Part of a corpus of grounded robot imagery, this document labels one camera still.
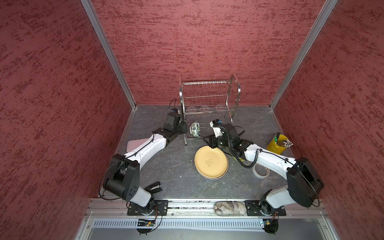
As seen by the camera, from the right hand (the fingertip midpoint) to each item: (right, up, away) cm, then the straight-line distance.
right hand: (205, 140), depth 84 cm
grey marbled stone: (+12, -32, -12) cm, 36 cm away
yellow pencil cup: (+44, -3, +4) cm, 44 cm away
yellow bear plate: (+4, -14, +4) cm, 15 cm away
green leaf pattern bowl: (-6, +6, +6) cm, 10 cm away
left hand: (-12, +7, +5) cm, 15 cm away
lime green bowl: (+14, -4, -22) cm, 26 cm away
